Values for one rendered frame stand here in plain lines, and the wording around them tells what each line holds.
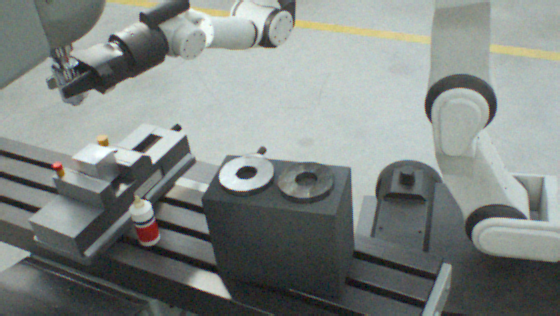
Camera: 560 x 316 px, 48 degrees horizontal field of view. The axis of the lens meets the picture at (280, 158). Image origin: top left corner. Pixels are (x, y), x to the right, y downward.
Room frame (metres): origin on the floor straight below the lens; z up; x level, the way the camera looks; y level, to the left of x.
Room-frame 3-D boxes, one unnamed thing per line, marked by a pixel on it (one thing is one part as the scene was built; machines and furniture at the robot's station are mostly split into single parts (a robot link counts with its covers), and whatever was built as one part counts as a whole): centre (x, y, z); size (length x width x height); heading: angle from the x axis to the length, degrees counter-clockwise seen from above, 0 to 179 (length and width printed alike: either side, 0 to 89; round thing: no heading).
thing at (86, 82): (0.97, 0.33, 1.22); 0.06 x 0.02 x 0.03; 131
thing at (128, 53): (1.06, 0.28, 1.22); 0.13 x 0.12 x 0.10; 41
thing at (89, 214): (1.03, 0.34, 0.97); 0.35 x 0.15 x 0.11; 146
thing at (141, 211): (0.89, 0.27, 0.97); 0.04 x 0.04 x 0.11
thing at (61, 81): (1.00, 0.35, 1.22); 0.05 x 0.05 x 0.06
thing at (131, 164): (1.05, 0.33, 1.01); 0.12 x 0.06 x 0.04; 56
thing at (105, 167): (1.00, 0.36, 1.03); 0.06 x 0.05 x 0.06; 56
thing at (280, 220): (0.79, 0.01, 1.02); 0.22 x 0.12 x 0.20; 69
